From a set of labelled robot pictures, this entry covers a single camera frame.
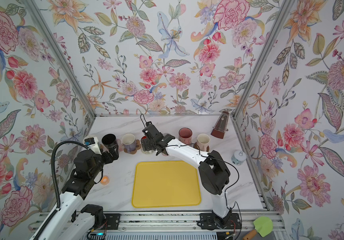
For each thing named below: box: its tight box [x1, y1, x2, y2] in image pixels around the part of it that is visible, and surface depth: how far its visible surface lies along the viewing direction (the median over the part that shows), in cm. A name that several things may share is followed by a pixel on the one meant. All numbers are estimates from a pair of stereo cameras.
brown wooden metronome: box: [210, 111, 229, 139], surface depth 106 cm
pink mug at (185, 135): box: [178, 127, 193, 145], surface depth 100 cm
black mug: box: [101, 133, 118, 148], surface depth 97 cm
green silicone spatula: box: [242, 216, 273, 240], surface depth 75 cm
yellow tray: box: [132, 160, 202, 208], surface depth 84 cm
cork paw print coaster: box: [130, 139, 142, 155], surface depth 103 cm
